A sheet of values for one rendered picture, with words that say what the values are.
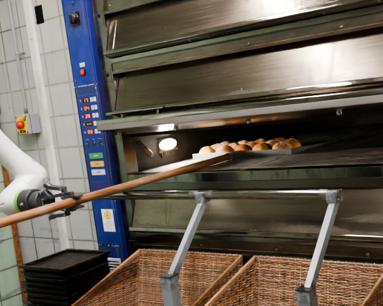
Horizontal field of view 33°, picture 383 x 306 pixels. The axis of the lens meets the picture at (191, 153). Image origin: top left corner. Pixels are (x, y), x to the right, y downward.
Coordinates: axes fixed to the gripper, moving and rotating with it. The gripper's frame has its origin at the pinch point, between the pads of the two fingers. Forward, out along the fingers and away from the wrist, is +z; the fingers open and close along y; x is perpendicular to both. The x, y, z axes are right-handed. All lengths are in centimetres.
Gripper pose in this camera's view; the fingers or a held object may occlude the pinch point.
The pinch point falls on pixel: (73, 201)
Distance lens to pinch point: 223.4
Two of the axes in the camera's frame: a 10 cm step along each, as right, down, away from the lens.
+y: 1.3, 9.9, 0.9
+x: -6.2, 1.5, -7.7
